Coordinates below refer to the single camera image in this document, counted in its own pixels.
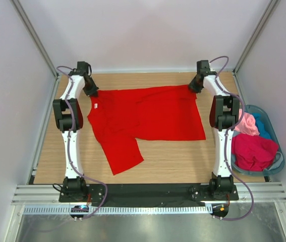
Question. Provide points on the slotted cable duct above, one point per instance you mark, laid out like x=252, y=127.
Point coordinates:
x=81, y=210

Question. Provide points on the grey t shirt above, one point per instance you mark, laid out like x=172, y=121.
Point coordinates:
x=277, y=161

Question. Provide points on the light pink t shirt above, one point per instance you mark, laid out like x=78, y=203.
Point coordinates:
x=247, y=125

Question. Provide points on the teal plastic laundry basket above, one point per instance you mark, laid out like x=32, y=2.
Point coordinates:
x=268, y=126

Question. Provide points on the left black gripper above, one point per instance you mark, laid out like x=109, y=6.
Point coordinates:
x=95, y=88

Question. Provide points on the magenta t shirt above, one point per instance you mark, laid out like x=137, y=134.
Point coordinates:
x=253, y=153

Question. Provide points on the blue t shirt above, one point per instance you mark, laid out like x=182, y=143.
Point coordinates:
x=260, y=126

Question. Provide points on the red t shirt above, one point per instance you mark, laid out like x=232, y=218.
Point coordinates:
x=120, y=117

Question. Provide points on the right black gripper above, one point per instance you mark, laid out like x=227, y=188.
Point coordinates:
x=192, y=86

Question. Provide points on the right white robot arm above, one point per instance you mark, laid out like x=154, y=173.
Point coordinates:
x=223, y=118

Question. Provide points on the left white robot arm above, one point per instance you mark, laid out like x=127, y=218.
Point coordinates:
x=69, y=121

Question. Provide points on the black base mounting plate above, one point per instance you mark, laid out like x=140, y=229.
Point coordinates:
x=148, y=195

